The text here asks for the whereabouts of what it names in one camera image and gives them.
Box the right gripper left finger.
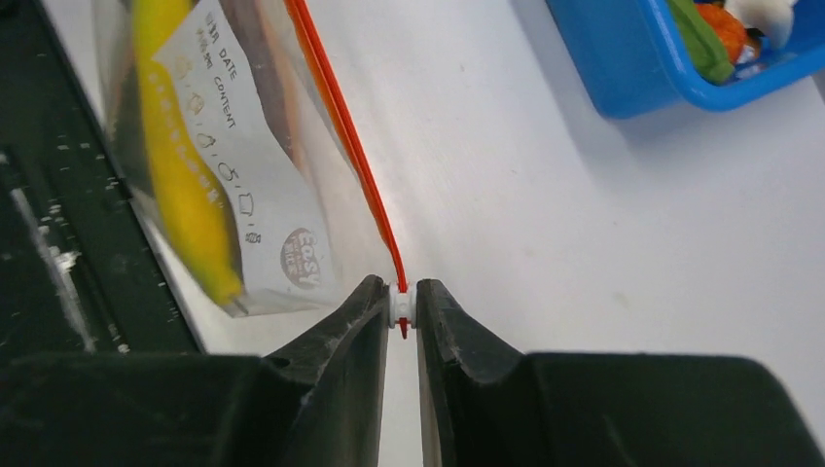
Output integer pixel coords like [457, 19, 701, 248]
[1, 275, 389, 466]

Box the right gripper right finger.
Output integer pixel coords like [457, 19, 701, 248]
[416, 279, 824, 466]

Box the clear zip top bag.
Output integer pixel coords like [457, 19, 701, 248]
[91, 1, 415, 332]

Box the yellow banana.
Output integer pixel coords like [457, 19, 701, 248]
[131, 1, 243, 306]

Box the blue plastic bin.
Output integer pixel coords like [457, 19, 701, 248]
[548, 0, 824, 119]

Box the flat green leaf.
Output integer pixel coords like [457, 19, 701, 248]
[666, 1, 735, 86]

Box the orange carrot piece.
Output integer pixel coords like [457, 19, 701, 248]
[695, 1, 763, 65]

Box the white mushroom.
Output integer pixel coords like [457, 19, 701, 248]
[724, 0, 797, 50]

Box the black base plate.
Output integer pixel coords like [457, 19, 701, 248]
[1, 1, 200, 361]

